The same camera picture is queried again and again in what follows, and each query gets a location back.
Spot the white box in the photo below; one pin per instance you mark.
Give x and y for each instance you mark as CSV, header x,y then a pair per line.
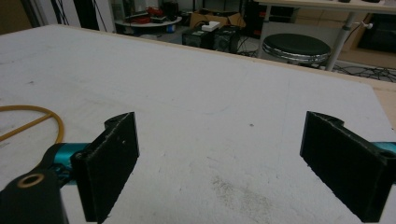
x,y
211,26

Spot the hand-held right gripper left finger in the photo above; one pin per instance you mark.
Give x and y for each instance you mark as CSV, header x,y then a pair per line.
x,y
106,168

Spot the round white low table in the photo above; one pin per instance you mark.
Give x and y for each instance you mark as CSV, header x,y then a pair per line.
x,y
148,22

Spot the white table with metal leg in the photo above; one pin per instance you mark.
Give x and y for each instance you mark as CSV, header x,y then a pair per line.
x,y
339,18

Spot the black computer case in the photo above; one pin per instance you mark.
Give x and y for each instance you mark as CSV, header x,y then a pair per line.
x,y
211,38

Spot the red tool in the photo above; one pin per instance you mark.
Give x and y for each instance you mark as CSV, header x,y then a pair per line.
x,y
149,15

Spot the round black stool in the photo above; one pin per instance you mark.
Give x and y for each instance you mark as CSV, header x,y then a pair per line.
x,y
295,48

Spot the yellow rubber band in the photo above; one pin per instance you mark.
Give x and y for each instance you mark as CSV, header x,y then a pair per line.
x,y
37,123

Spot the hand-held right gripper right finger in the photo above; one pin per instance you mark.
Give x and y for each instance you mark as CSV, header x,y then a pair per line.
x,y
348,165

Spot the cardboard box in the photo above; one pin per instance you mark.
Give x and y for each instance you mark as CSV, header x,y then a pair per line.
x,y
214,18

